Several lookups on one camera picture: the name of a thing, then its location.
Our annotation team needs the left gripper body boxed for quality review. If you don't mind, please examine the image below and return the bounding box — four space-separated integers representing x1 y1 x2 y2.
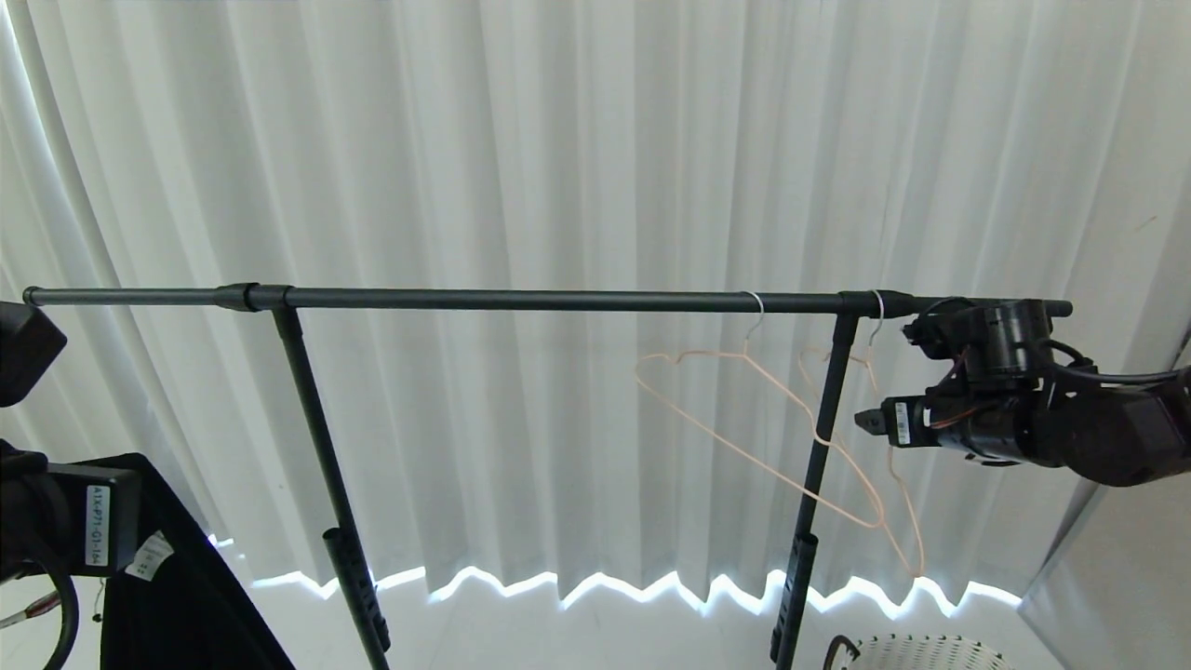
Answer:
0 447 142 580

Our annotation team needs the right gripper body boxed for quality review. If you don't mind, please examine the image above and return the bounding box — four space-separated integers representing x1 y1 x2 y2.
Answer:
854 395 1036 466

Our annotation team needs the pink clothes hanger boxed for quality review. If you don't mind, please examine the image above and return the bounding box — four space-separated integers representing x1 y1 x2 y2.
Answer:
636 291 885 529
798 291 927 578

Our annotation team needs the black garment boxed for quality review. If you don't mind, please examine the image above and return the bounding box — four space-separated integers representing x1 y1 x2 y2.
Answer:
98 453 299 670

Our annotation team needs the white laundry basket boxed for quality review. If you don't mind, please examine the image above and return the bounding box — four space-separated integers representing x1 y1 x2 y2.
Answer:
823 635 1017 670

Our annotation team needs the black clothes rack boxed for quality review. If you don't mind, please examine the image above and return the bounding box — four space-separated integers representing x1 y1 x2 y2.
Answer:
22 284 1073 670

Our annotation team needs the white curtain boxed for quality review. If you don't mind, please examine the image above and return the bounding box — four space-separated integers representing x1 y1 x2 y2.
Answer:
0 0 1191 623

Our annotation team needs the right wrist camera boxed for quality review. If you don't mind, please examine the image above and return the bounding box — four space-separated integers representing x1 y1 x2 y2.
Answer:
901 302 978 369

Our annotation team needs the black cable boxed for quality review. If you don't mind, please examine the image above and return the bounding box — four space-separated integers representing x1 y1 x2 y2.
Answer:
0 558 81 670
1047 340 1191 384

